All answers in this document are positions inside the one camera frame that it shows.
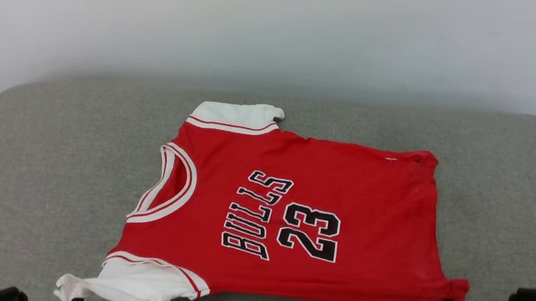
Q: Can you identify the red and white Bulls jersey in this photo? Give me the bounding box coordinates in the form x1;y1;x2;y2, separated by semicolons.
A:
53;86;486;301

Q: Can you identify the grey fabric sofa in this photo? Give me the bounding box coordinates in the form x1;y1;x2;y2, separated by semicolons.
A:
0;63;536;301

